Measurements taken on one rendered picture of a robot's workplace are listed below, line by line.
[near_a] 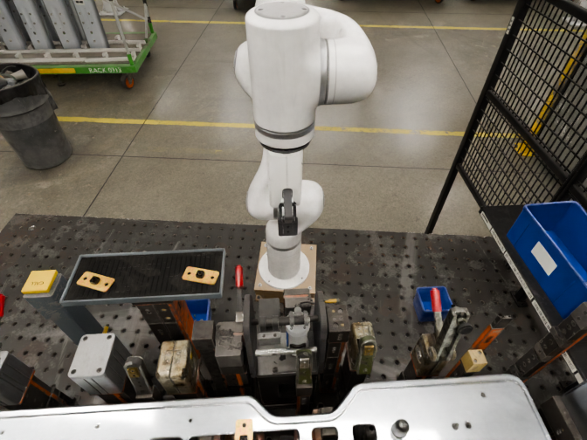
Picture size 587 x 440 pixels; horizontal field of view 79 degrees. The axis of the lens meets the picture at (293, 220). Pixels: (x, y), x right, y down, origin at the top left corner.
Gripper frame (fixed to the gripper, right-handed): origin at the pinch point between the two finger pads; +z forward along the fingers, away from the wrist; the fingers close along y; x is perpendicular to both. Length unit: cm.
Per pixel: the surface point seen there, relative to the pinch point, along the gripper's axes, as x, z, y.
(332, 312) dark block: 10.4, 32.9, 2.0
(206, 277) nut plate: -19.5, 28.4, -6.7
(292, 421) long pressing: -0.4, 44.3, 22.0
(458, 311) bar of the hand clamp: 35.2, 23.2, 8.7
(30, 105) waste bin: -179, 89, -208
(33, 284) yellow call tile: -61, 29, -7
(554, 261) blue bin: 71, 32, -9
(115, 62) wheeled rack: -165, 117, -347
